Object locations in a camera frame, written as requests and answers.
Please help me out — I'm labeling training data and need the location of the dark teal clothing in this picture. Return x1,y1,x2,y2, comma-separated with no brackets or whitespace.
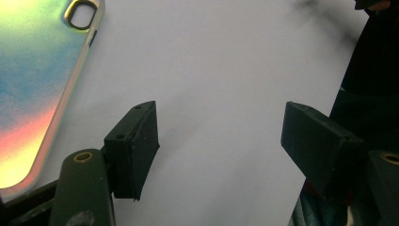
287,183,356,226

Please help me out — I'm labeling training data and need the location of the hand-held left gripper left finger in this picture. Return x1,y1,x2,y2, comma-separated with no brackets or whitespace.
104,100,161,202

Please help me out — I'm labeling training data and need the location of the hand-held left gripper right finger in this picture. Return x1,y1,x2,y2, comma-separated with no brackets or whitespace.
280,101,367,202

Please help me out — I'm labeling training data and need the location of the iridescent rainbow phone case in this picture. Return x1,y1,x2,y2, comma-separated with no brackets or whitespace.
0,0,106,202

